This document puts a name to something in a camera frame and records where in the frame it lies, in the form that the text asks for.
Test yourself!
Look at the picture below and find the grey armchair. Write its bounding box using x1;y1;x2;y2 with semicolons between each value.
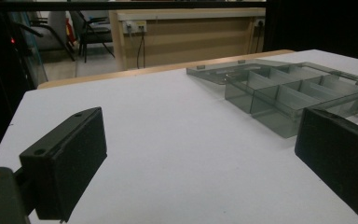
27;10;76;62

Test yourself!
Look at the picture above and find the glass panel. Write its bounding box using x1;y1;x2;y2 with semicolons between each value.
10;11;48;85

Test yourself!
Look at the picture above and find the red object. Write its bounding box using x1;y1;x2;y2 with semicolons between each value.
64;18;76;45

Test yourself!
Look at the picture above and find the black metal frame bar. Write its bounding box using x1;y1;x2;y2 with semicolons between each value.
0;1;268;13

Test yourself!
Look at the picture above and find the black office chair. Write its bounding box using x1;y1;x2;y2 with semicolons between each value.
69;10;116;63

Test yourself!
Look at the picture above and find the clear grey compartment organizer box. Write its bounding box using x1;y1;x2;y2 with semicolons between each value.
186;58;358;139

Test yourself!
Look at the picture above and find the black power cable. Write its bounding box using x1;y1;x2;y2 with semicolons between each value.
136;30;146;69
255;25;263;54

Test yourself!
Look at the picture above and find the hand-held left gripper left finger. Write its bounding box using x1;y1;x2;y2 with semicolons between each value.
19;106;108;223

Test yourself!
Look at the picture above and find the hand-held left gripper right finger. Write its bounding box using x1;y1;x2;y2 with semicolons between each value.
294;107;358;224

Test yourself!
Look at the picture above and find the wooden counter desk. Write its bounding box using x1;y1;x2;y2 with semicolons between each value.
108;7;267;72

